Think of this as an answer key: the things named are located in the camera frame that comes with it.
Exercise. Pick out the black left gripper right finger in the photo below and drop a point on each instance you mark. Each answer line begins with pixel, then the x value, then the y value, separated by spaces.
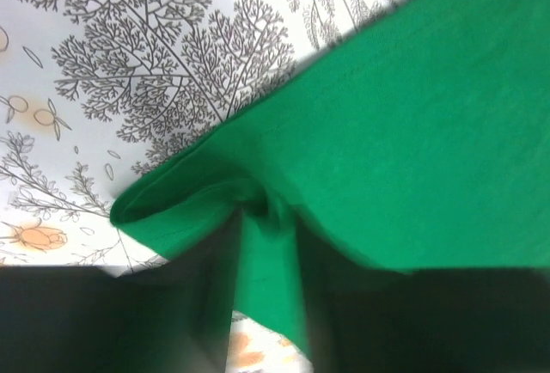
pixel 365 319

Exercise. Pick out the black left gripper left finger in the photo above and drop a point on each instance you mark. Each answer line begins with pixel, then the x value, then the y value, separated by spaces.
pixel 171 318

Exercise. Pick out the floral table mat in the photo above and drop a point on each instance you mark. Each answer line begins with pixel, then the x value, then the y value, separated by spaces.
pixel 96 93

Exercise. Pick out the green t shirt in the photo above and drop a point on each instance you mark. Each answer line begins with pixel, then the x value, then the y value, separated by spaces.
pixel 420 143

